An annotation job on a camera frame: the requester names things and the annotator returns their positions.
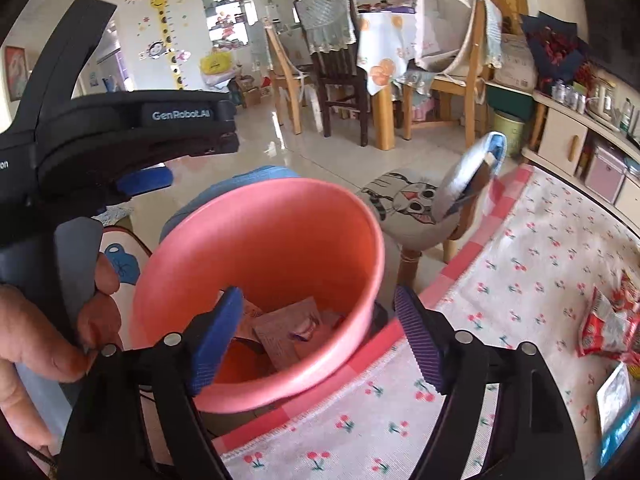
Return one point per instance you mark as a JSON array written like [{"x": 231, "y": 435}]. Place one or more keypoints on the dark blue wrapped bouquet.
[{"x": 555, "y": 47}]

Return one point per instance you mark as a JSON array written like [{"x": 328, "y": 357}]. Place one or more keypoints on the dark wooden chair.
[{"x": 340, "y": 75}]

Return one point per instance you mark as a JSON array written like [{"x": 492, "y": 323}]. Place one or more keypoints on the pink case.
[{"x": 605, "y": 172}]

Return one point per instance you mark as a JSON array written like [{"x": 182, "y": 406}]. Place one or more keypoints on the yellow bag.
[{"x": 217, "y": 64}]

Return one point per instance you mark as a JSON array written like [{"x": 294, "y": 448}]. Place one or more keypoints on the cartoon print chair cushion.
[{"x": 120, "y": 260}]

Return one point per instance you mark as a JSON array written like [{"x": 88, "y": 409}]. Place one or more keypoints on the white mesh food cover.
[{"x": 440, "y": 25}]

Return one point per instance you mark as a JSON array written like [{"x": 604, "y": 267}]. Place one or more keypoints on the cherry print tablecloth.
[{"x": 525, "y": 285}]

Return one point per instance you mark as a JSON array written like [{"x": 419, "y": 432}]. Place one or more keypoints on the glass electric kettle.
[{"x": 602, "y": 102}]

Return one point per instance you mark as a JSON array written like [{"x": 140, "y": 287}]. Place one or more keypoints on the brown pink packet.
[{"x": 282, "y": 335}]

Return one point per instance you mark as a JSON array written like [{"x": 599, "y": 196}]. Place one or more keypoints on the light wooden chair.
[
  {"x": 467, "y": 85},
  {"x": 282, "y": 75}
]

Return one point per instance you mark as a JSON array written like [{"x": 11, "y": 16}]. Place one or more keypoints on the blue cushioned stool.
[{"x": 220, "y": 187}]

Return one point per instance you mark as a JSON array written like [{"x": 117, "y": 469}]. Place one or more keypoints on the cat print stool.
[{"x": 405, "y": 205}]

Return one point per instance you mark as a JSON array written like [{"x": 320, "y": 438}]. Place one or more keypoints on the green label water bottle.
[{"x": 626, "y": 117}]

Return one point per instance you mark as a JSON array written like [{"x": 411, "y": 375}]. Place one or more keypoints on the white blue plastic bag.
[{"x": 615, "y": 400}]

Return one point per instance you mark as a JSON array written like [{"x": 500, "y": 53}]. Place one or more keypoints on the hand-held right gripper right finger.
[{"x": 417, "y": 345}]

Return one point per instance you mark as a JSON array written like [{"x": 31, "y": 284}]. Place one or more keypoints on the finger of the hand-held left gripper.
[{"x": 147, "y": 180}]

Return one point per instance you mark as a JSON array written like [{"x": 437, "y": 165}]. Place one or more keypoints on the green waste bin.
[{"x": 507, "y": 132}]

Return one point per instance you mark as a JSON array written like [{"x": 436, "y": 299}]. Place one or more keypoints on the cardboard box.
[{"x": 255, "y": 94}]

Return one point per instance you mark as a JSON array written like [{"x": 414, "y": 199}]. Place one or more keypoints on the orange print dining table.
[{"x": 385, "y": 45}]

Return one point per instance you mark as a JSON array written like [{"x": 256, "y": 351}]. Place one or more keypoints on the cream cabinet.
[{"x": 560, "y": 135}]

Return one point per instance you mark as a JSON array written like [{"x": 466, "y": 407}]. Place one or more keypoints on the red snack wrapper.
[{"x": 605, "y": 325}]

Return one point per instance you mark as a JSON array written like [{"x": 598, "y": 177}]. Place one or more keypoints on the framed wall picture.
[{"x": 16, "y": 72}]

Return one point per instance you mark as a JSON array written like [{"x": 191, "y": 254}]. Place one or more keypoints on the white sack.
[{"x": 515, "y": 65}]

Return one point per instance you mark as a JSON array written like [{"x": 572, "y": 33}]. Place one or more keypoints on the person's left hand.
[{"x": 40, "y": 325}]

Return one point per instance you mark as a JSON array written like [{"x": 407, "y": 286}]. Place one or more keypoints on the pink plastic bin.
[{"x": 300, "y": 240}]

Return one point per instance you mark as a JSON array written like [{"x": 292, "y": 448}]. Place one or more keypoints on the giraffe height wall sticker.
[{"x": 167, "y": 35}]

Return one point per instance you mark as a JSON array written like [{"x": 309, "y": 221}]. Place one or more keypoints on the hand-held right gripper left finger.
[{"x": 215, "y": 345}]

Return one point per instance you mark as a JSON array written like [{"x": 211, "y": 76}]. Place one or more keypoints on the row of small bottles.
[{"x": 570, "y": 96}]

